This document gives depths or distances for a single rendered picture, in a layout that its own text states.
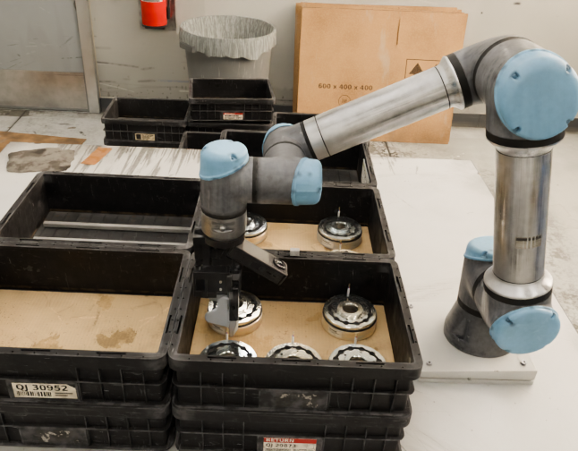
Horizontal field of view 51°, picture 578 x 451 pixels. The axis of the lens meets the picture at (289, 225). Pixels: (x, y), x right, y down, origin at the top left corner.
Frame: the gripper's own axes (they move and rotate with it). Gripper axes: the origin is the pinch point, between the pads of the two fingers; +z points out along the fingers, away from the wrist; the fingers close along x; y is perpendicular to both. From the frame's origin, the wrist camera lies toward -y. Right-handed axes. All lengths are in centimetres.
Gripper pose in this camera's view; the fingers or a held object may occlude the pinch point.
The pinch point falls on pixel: (235, 321)
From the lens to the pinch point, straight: 115.4
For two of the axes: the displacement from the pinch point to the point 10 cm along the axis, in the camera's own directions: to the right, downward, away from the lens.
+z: -0.5, 8.5, 5.2
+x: 0.4, 5.3, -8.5
